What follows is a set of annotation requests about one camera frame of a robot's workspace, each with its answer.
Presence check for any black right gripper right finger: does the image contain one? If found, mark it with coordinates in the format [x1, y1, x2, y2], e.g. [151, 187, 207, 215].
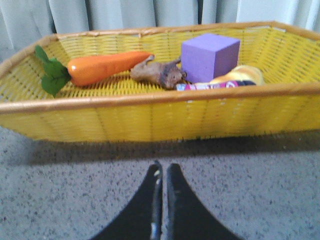
[167, 163, 241, 240]

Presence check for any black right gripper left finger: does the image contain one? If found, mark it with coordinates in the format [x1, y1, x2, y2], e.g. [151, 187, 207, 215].
[92, 161, 163, 240]

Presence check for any yellow wicker basket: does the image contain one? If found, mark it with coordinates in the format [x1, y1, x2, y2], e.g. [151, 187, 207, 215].
[0, 21, 320, 142]

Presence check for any colourful candy wrapper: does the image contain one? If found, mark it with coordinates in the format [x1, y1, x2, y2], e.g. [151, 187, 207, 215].
[175, 80, 257, 91]

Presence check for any brown toy animal figure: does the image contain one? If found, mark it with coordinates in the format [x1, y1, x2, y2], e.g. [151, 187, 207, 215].
[130, 55, 187, 90]

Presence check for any yellow toy banana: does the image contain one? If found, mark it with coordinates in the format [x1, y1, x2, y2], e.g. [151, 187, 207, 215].
[209, 65, 265, 86]

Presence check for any orange toy carrot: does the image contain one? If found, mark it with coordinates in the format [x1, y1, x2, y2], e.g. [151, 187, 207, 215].
[34, 45, 154, 97]

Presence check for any purple foam cube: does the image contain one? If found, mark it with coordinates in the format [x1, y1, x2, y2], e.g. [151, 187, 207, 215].
[180, 33, 241, 83]

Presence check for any white curtain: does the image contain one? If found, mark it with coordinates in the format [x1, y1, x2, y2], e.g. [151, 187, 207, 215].
[0, 0, 320, 60]

